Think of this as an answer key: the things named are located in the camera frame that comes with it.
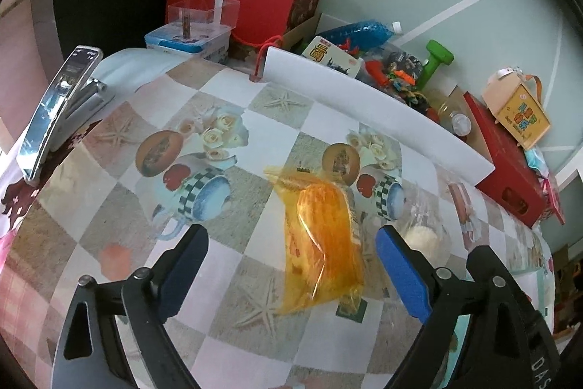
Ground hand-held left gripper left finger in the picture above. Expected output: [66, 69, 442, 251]
[51, 223, 209, 389]

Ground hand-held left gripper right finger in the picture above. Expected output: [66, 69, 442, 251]
[376, 225, 562, 389]

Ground orange snack packet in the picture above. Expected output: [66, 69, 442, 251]
[265, 165, 365, 317]

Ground round bun in clear packet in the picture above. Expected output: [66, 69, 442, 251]
[395, 184, 449, 267]

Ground large red box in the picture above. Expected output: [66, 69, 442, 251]
[463, 92, 547, 228]

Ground clear bottle white cap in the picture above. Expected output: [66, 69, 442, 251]
[435, 95, 474, 139]

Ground wet wipes packet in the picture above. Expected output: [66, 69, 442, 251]
[524, 147, 549, 178]

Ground pile of colourful toys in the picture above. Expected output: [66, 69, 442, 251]
[360, 47, 438, 116]

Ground green dumbbell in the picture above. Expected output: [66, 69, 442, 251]
[418, 40, 456, 91]

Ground clear plastic container stack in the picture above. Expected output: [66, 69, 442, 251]
[145, 24, 232, 64]

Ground yellow card game box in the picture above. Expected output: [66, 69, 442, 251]
[301, 37, 365, 77]

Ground blue bottle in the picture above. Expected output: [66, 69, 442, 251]
[319, 20, 404, 52]

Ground clear plastic box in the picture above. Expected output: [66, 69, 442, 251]
[168, 0, 240, 39]

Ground stack of red orange boxes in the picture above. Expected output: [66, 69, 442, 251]
[166, 0, 322, 52]

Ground yellow wooden box with handle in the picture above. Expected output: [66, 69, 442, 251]
[482, 69, 552, 150]

